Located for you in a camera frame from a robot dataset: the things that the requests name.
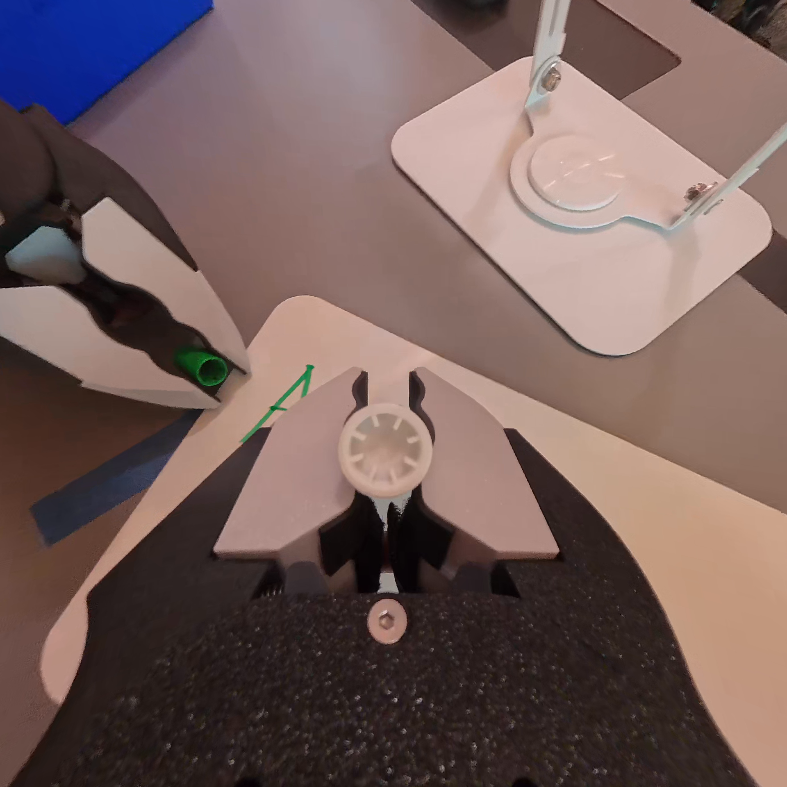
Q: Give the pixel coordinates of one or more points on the blue plastic storage bin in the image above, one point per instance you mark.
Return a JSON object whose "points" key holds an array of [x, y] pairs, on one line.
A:
{"points": [[92, 49]]}

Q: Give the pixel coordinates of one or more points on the blue tape strip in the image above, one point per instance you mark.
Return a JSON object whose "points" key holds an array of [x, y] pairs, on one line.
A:
{"points": [[92, 498]]}

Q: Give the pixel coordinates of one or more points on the white whiteboard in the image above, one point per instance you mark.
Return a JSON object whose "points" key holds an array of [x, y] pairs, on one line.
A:
{"points": [[645, 492]]}

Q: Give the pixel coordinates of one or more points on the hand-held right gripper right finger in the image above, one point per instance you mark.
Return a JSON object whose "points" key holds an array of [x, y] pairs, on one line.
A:
{"points": [[486, 492]]}

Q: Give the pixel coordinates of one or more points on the green dry erase marker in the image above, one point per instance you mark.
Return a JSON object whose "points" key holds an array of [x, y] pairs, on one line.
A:
{"points": [[386, 449]]}

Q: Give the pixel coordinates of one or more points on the green marker cap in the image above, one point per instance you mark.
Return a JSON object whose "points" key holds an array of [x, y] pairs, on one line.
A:
{"points": [[206, 369]]}

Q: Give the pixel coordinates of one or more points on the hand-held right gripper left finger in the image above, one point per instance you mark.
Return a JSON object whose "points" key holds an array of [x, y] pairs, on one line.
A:
{"points": [[289, 492]]}

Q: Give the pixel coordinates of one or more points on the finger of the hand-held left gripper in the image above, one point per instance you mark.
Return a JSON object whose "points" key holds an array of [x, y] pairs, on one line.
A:
{"points": [[61, 338], [160, 258]]}

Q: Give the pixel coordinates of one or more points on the white metal desk stand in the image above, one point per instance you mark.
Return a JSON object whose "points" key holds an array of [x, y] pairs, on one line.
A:
{"points": [[553, 264]]}

